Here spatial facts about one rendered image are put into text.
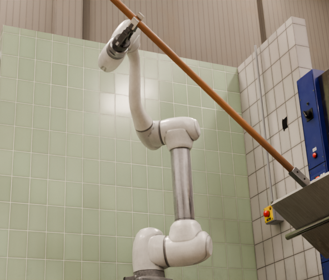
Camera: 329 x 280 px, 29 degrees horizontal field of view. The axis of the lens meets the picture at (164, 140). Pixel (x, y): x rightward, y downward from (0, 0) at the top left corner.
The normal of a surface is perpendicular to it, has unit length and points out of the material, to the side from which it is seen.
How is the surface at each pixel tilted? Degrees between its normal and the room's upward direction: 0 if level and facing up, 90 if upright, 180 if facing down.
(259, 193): 90
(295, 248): 90
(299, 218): 139
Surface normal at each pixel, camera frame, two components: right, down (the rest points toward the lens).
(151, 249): -0.25, -0.39
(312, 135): -0.92, -0.12
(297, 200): -0.57, 0.62
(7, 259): 0.39, -0.37
